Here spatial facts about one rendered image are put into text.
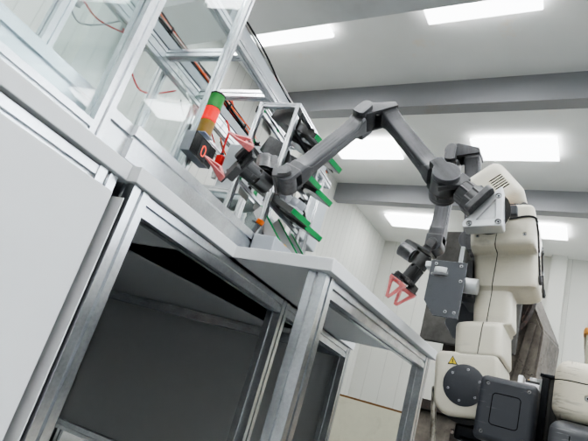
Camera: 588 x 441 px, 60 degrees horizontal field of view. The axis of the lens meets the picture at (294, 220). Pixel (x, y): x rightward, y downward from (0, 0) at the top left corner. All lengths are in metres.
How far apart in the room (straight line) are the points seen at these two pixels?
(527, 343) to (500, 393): 4.52
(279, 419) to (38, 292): 0.50
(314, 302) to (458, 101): 6.23
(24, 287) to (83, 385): 2.05
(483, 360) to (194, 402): 1.43
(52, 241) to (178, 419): 1.75
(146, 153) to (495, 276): 0.98
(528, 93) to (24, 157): 6.58
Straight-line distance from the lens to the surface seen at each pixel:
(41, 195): 0.83
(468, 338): 1.46
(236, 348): 2.42
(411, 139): 1.61
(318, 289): 1.08
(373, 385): 12.67
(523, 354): 5.83
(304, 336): 1.07
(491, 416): 1.32
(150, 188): 0.95
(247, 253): 1.19
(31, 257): 0.83
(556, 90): 7.02
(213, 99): 1.73
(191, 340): 2.54
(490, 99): 7.09
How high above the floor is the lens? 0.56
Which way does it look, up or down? 19 degrees up
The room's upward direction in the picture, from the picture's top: 17 degrees clockwise
